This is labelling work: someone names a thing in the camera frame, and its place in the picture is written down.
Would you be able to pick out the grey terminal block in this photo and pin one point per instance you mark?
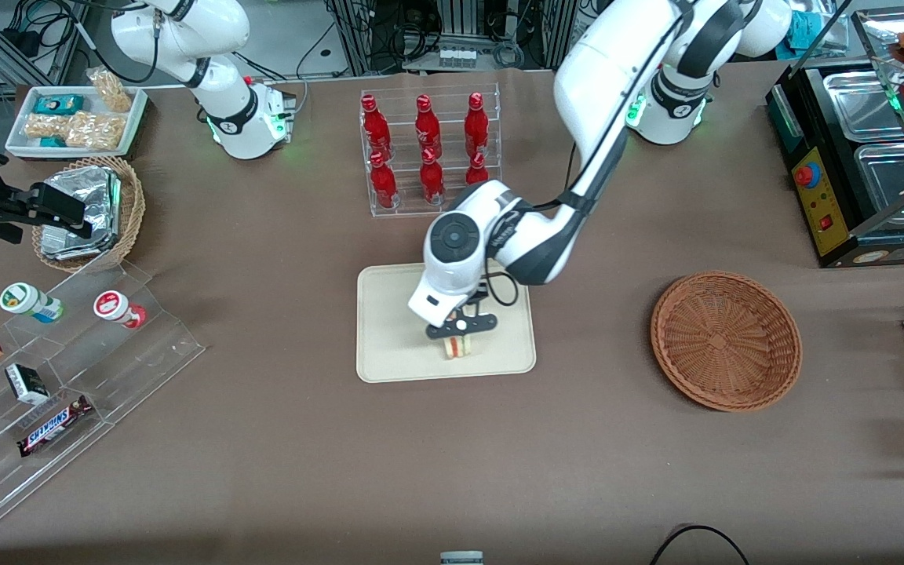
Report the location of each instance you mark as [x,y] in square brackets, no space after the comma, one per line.
[457,57]

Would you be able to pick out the shallow brown wicker basket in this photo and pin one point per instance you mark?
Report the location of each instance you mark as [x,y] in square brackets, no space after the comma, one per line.
[723,341]

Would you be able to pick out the grey metal clamp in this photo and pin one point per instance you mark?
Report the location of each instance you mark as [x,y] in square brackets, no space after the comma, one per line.
[461,558]

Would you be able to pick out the triangular sandwich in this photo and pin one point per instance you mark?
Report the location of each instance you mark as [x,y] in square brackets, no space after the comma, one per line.
[458,349]

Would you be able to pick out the steel warmer pan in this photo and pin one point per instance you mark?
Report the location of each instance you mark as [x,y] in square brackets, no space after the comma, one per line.
[860,106]
[891,184]

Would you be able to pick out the small teal snack packet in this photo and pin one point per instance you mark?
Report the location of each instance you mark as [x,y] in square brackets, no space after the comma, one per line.
[52,142]

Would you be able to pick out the white rectangular snack tray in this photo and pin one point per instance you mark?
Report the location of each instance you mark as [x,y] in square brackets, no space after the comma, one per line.
[20,141]

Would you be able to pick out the clear acrylic step stand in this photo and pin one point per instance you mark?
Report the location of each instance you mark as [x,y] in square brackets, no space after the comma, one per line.
[130,369]

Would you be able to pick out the teal snack box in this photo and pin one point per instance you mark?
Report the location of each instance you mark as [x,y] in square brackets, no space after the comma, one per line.
[58,104]

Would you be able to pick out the clear acrylic bottle rack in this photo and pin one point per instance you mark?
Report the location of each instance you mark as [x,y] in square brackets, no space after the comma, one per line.
[405,208]

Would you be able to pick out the small black white box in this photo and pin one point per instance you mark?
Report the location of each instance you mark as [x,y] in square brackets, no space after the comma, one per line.
[27,383]

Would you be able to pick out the snickers chocolate bar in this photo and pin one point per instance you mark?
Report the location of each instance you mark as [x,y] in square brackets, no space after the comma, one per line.
[54,425]

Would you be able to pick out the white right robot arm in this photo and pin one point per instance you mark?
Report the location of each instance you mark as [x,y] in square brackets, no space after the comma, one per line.
[185,39]

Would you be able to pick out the black glass food warmer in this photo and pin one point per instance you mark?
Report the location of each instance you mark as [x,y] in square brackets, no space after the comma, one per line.
[793,125]

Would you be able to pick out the foil wrapped food pack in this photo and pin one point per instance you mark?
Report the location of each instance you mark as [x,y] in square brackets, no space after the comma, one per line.
[95,196]
[79,247]

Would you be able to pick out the red lid yogurt cup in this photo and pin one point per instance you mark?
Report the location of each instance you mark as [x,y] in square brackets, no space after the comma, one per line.
[116,308]

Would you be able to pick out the red soda bottle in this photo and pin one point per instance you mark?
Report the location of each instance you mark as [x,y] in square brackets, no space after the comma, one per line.
[374,129]
[477,169]
[431,180]
[427,127]
[476,125]
[383,184]

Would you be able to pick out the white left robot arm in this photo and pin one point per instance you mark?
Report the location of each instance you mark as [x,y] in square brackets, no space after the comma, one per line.
[601,78]

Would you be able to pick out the aluminium equipment rack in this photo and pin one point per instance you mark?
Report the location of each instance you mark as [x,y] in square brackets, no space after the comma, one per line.
[460,20]

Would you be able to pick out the teal plastic bag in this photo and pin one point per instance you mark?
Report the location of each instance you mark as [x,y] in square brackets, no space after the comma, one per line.
[805,31]

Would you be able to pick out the clear bag of puffed snacks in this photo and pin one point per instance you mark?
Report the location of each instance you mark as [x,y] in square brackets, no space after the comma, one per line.
[48,125]
[111,90]
[96,131]

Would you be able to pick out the deep tan wicker basket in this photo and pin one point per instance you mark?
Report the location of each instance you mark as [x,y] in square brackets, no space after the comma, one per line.
[132,212]

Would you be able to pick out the cream rectangular tray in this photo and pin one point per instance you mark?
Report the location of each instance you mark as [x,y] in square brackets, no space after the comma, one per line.
[389,329]

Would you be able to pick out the green lid yogurt cup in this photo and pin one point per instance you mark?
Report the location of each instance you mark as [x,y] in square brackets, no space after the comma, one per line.
[24,300]

